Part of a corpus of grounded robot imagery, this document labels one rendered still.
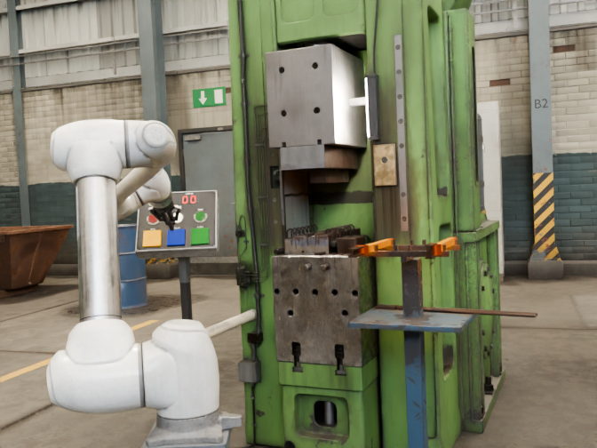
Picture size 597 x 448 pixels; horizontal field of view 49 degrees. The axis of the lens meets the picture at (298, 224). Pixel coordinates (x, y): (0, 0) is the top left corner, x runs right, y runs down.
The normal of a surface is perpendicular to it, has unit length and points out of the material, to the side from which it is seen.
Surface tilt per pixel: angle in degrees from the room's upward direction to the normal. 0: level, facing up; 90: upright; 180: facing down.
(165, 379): 87
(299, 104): 90
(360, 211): 90
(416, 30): 90
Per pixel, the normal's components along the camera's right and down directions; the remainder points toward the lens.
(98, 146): 0.30, -0.22
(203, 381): 0.63, 0.02
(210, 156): -0.32, 0.07
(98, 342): 0.15, -0.38
